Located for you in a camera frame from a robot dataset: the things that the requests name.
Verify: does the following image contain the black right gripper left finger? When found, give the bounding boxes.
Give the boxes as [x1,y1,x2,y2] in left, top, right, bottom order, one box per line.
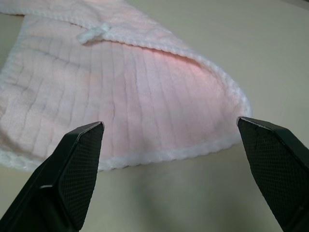
[0,121,105,232]

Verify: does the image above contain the pink towel with white edging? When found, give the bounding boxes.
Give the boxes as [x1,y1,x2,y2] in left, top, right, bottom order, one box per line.
[0,0,252,172]

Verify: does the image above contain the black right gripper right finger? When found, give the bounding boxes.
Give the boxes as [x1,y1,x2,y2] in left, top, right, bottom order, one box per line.
[237,116,309,232]

